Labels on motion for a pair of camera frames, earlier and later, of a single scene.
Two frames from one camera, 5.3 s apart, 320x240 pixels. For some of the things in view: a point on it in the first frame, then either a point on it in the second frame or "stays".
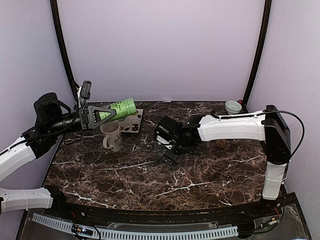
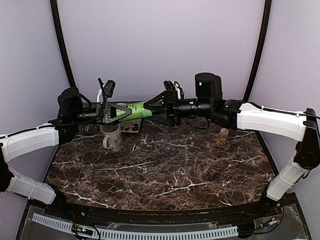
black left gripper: [87, 118] to [110, 113]
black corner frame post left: [59, 32] stays
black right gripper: [174, 157] to [170, 101]
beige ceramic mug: [113, 139] stays
